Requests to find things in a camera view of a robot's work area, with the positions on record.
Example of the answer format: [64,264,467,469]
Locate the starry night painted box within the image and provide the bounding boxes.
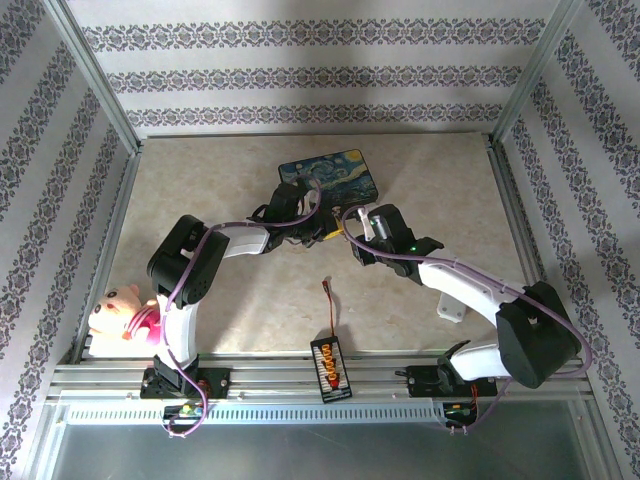
[278,148,382,209]

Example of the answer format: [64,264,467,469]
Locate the white printed stand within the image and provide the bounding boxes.
[437,292,469,324]

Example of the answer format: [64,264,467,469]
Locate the black parallel charging board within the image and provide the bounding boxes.
[309,337,354,404]

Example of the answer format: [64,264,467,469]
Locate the aluminium front rails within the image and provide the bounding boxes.
[47,352,594,401]

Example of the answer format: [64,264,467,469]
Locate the pink plush toy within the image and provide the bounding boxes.
[88,283,164,354]

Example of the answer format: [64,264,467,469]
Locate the grey metal sheet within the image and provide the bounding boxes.
[47,422,601,480]

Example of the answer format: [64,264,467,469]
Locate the red black connector cable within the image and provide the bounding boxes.
[322,279,339,341]

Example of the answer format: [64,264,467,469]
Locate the aluminium side rail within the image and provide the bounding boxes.
[484,134,576,359]

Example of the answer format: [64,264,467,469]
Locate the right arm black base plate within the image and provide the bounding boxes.
[407,363,499,399]

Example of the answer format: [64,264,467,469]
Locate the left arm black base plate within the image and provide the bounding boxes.
[139,367,232,400]

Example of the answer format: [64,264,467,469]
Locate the black wire terminal block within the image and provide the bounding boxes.
[442,401,481,426]

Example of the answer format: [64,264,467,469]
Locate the white slotted cable duct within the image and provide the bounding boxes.
[64,402,449,426]

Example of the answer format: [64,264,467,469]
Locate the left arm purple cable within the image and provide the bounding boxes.
[159,174,322,439]

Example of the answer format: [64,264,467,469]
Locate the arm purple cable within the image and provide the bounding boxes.
[159,174,322,439]
[341,204,596,436]

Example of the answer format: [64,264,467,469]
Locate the colourful wire terminal block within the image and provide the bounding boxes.
[163,403,206,420]

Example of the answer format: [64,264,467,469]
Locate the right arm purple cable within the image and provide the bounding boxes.
[341,204,596,436]

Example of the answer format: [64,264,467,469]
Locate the aluminium frame post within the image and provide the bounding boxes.
[44,0,142,156]
[489,0,586,146]

